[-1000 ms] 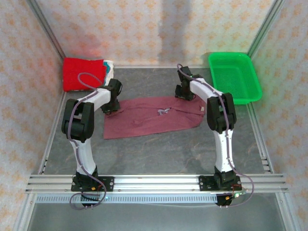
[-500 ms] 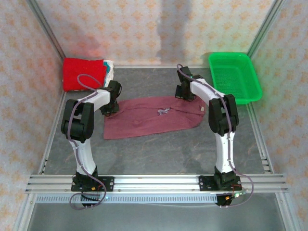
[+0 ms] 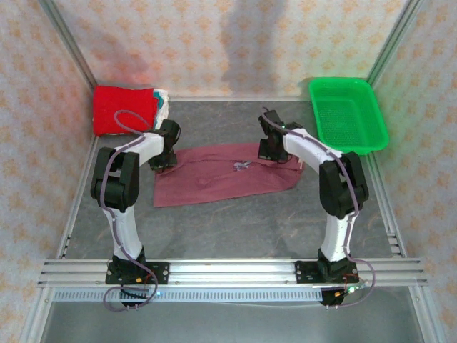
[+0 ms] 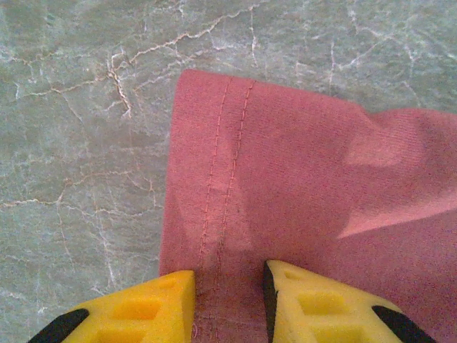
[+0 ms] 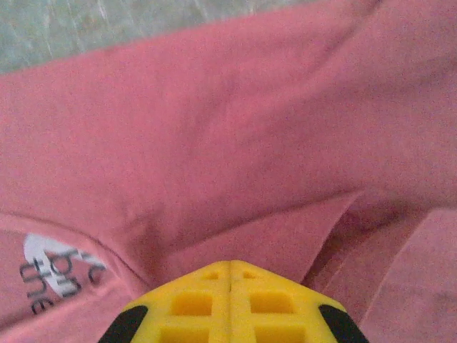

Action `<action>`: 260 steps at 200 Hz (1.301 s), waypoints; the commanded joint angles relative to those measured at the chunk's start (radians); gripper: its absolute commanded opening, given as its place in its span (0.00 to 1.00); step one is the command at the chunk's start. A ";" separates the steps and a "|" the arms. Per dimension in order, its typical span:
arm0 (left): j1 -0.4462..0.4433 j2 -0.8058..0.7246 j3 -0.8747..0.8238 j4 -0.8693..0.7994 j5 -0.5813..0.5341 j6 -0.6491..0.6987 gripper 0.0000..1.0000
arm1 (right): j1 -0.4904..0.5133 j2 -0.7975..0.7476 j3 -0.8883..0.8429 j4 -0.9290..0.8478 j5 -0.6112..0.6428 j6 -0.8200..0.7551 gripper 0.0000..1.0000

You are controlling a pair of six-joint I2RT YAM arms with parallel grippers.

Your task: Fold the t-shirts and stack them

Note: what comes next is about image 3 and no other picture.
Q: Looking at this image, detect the maroon t-shirt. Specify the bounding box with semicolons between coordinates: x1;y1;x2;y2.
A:
152;141;305;209

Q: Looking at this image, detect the aluminium table back rail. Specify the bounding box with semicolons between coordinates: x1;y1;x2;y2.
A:
167;95;311;103

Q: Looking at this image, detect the aluminium mounting rail beam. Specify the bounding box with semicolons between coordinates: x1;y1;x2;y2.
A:
37;257;428;287

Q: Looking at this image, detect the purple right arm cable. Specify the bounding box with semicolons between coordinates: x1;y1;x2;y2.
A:
260;106;376;310

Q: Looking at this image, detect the green plastic basket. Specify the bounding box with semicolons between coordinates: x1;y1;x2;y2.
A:
308;76;390;157

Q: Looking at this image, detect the aluminium frame post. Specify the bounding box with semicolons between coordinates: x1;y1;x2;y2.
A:
41;0;98;89
366;0;426;86

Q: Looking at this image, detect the red folded t-shirt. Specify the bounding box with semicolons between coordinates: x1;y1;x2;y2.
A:
92;84;160;137

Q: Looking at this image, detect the slotted grey cable duct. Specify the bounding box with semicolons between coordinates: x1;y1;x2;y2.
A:
52;287;361;304

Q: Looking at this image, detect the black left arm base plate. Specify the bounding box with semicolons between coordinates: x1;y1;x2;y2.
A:
106;262;169;286

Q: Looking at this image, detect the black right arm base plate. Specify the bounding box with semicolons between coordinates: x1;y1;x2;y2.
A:
295;260;359;285

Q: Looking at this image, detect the small circuit board green light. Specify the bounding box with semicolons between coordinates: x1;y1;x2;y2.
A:
333;282;368;299

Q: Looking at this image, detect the white folded t-shirt teal print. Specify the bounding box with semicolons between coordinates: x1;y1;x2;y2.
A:
109;87;171;136

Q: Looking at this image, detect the aluminium table side rail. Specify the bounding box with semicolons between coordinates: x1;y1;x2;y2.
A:
17;135;99;343
367;152;438;343

